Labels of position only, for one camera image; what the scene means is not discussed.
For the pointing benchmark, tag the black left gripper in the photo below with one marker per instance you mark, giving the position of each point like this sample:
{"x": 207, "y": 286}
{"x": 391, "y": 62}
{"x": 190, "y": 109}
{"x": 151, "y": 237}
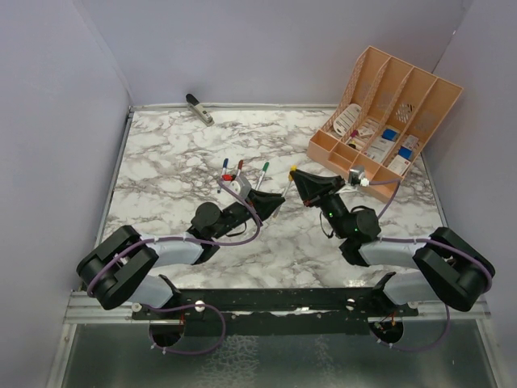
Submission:
{"x": 264, "y": 202}

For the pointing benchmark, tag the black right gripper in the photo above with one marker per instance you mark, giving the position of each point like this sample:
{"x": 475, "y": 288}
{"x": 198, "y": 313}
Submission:
{"x": 310, "y": 186}

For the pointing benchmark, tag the yellow marker pen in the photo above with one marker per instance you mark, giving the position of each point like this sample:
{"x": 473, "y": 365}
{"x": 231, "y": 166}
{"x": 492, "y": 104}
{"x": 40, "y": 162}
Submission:
{"x": 284, "y": 193}

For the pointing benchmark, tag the green marker pen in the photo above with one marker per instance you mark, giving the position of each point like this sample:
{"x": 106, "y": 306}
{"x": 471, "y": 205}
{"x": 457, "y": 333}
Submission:
{"x": 260, "y": 180}

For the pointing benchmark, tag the red marker pen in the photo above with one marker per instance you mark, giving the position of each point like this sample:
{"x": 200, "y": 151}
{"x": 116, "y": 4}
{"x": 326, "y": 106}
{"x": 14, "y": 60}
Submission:
{"x": 238, "y": 172}

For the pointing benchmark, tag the blue marker pen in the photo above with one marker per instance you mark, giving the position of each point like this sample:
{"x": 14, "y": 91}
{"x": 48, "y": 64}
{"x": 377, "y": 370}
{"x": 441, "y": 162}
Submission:
{"x": 223, "y": 173}

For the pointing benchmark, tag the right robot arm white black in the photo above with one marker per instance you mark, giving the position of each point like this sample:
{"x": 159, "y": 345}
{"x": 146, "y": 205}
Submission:
{"x": 442, "y": 266}

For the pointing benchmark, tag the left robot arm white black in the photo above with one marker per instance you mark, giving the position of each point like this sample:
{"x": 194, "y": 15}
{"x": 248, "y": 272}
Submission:
{"x": 117, "y": 270}

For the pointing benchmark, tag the white card packet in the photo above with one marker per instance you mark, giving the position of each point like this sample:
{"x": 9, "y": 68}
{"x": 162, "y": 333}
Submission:
{"x": 379, "y": 149}

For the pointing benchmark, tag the white oval tag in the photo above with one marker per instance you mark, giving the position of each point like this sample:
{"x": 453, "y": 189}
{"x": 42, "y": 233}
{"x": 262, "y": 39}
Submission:
{"x": 343, "y": 123}

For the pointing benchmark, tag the blue eraser box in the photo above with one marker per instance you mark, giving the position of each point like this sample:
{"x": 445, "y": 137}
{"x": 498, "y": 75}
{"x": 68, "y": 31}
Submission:
{"x": 405, "y": 153}
{"x": 390, "y": 134}

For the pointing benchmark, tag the white red box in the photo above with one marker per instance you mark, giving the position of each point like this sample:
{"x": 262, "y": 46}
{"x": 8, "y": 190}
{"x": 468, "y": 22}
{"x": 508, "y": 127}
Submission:
{"x": 410, "y": 143}

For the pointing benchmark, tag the peach desk file organizer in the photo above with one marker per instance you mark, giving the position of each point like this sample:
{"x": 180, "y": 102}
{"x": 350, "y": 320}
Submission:
{"x": 392, "y": 94}

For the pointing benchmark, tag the grey black stapler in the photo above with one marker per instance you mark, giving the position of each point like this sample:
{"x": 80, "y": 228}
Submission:
{"x": 198, "y": 109}

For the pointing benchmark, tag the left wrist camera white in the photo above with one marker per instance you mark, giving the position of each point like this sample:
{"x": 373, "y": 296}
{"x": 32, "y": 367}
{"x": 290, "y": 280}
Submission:
{"x": 239, "y": 185}

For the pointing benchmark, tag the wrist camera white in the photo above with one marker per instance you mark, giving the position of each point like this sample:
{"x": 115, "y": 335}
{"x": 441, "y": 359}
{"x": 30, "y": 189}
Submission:
{"x": 239, "y": 185}
{"x": 357, "y": 177}

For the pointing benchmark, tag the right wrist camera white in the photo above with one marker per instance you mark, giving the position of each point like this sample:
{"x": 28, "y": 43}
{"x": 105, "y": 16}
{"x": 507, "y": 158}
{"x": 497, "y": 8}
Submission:
{"x": 357, "y": 177}

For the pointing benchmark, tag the black mounting rail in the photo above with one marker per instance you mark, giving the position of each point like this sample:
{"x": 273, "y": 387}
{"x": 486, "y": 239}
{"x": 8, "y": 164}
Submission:
{"x": 209, "y": 312}

